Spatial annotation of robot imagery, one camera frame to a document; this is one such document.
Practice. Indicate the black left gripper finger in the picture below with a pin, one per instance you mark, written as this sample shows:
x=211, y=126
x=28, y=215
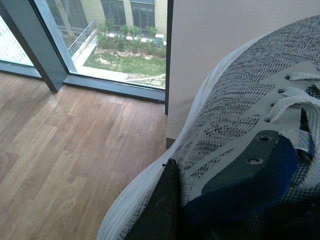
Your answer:
x=159, y=220

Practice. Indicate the grey knit sneaker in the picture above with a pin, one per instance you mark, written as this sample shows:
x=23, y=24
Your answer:
x=248, y=156

